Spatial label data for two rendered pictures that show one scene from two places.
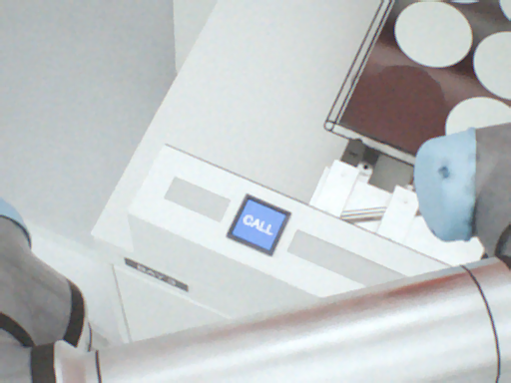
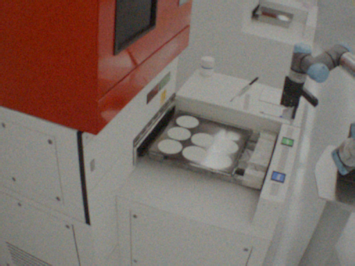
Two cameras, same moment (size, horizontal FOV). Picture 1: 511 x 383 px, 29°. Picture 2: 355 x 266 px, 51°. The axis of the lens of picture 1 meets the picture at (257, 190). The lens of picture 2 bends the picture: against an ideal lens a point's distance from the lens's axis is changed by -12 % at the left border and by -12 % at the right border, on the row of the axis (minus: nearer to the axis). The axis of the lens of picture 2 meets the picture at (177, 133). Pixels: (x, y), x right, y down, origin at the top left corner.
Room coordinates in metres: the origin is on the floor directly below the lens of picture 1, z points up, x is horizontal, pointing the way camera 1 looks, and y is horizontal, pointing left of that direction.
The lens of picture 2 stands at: (0.75, 1.21, 1.91)
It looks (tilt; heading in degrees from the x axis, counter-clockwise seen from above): 33 degrees down; 272
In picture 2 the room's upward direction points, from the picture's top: 5 degrees clockwise
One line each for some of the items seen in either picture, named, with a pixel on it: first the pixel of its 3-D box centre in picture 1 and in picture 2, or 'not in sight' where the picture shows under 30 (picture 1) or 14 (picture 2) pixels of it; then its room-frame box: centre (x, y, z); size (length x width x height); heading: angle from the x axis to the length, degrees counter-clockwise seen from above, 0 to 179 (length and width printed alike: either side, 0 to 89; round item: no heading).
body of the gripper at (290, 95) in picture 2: not in sight; (292, 92); (0.35, -0.26, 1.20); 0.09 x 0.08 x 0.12; 165
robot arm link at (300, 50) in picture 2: not in sight; (301, 57); (0.34, -0.26, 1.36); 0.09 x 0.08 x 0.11; 111
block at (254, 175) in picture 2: (333, 195); (254, 175); (0.47, -0.09, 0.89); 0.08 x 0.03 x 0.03; 164
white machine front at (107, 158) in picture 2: not in sight; (136, 124); (0.96, -0.18, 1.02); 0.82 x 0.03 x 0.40; 74
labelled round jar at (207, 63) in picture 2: not in sight; (206, 66); (0.69, -0.82, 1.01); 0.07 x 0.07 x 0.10
